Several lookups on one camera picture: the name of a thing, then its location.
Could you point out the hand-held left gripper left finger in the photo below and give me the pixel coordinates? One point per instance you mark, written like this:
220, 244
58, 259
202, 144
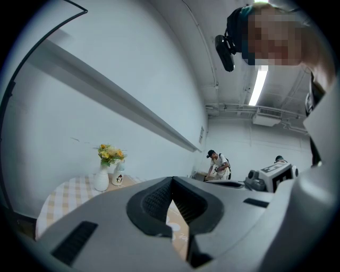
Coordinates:
111, 225

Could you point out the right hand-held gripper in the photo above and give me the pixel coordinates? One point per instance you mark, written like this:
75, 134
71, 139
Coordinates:
276, 175

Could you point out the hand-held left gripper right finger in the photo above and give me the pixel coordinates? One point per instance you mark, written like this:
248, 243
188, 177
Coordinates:
239, 225

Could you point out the round table with checkered cloth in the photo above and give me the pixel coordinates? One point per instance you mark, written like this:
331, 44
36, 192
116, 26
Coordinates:
66, 196

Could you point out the white ceramic vase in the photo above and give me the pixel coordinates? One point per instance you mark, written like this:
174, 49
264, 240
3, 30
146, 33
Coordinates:
101, 180

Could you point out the white monkey-print cup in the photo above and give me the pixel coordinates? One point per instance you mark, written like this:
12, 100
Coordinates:
117, 179

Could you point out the pale blue plastic object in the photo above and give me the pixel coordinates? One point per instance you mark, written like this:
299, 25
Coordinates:
120, 166

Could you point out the yellow flower bouquet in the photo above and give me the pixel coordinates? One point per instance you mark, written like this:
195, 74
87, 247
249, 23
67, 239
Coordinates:
109, 154

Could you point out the white air conditioner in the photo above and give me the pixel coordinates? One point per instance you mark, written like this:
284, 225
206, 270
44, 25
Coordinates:
267, 118

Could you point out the white ceiling pipes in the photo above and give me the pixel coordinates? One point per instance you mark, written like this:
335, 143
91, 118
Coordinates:
233, 107

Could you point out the person's black clothing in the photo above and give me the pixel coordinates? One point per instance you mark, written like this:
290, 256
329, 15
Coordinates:
316, 148

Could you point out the ceiling light panel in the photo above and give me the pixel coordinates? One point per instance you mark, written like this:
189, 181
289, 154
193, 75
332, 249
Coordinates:
259, 85

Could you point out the person's head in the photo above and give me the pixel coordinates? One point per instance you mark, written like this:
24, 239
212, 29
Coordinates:
279, 34

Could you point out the whiteboard on black stand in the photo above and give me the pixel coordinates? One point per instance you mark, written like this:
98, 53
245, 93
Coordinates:
61, 16

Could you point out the wall poster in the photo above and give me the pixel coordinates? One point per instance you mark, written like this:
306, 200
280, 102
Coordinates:
201, 134

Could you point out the white wall ledge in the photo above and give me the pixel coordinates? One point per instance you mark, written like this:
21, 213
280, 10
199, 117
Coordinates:
119, 98

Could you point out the black head camera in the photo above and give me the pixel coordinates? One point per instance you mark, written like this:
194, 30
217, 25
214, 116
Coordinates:
225, 53

